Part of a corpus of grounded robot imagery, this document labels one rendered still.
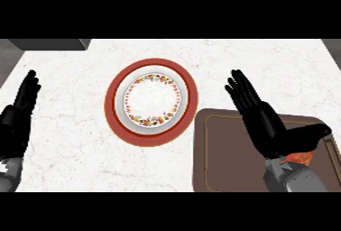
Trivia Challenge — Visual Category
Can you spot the brown rectangular tray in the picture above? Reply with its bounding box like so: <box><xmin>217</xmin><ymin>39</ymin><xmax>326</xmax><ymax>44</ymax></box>
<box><xmin>192</xmin><ymin>107</ymin><xmax>341</xmax><ymax>193</ymax></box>

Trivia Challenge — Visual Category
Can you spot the red round placemat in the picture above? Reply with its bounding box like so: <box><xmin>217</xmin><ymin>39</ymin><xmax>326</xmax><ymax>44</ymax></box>
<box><xmin>103</xmin><ymin>58</ymin><xmax>199</xmax><ymax>148</ymax></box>

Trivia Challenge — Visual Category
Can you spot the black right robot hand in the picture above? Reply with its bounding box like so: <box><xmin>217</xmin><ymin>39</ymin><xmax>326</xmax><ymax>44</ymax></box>
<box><xmin>224</xmin><ymin>69</ymin><xmax>334</xmax><ymax>161</ymax></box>

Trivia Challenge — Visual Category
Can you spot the orange sweet potato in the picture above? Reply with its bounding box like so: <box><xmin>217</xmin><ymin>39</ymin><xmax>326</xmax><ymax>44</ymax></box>
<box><xmin>279</xmin><ymin>151</ymin><xmax>316</xmax><ymax>167</ymax></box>

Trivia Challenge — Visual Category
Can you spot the dark grey box appliance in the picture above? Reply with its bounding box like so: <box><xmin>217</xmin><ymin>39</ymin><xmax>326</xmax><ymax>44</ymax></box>
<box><xmin>7</xmin><ymin>38</ymin><xmax>92</xmax><ymax>51</ymax></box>

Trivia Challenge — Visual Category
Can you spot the white floral rimmed plate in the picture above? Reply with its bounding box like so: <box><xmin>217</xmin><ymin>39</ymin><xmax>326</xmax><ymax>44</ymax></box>
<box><xmin>114</xmin><ymin>65</ymin><xmax>189</xmax><ymax>136</ymax></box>

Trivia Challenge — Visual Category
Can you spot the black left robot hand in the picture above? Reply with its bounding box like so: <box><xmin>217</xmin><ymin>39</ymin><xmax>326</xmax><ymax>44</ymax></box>
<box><xmin>0</xmin><ymin>69</ymin><xmax>43</xmax><ymax>161</ymax></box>

